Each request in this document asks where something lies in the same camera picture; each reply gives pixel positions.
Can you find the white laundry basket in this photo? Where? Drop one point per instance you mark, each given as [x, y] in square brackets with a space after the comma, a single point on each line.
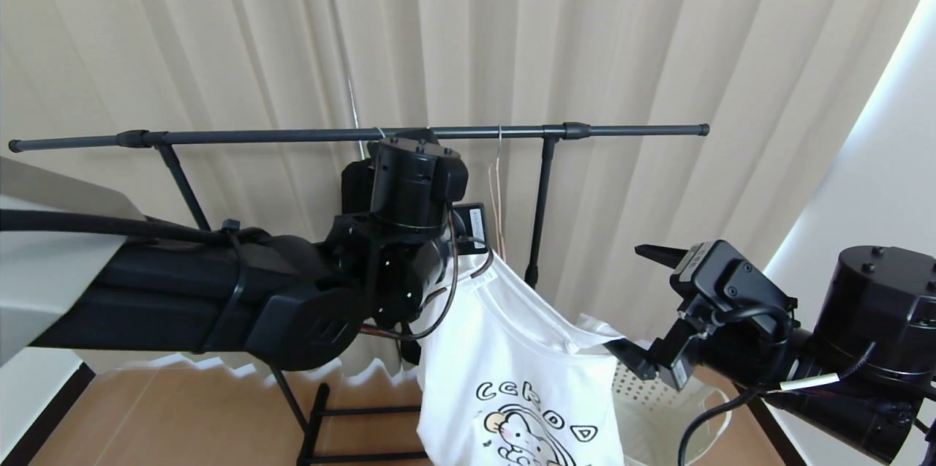
[658, 415]

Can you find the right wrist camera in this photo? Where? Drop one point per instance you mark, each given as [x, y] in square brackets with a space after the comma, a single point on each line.
[738, 283]

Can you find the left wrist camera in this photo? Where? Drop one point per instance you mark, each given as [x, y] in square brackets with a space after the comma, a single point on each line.
[357, 188]

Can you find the black clothes rack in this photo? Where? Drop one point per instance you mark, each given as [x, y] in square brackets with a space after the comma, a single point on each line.
[256, 135]

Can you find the beige curtain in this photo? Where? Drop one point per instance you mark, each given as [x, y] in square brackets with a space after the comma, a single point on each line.
[658, 34]

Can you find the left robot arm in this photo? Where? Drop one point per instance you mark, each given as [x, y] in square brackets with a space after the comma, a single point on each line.
[183, 290]

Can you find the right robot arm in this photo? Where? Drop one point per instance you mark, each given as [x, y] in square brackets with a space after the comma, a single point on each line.
[877, 320]

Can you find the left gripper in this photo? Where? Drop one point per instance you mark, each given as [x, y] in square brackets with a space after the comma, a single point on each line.
[461, 239]

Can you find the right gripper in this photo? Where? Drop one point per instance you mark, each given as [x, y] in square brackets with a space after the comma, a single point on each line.
[669, 352]

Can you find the white printed t-shirt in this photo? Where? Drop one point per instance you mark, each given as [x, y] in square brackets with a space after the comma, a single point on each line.
[497, 349]

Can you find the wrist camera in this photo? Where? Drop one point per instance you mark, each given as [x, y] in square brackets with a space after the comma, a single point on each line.
[738, 283]
[357, 188]

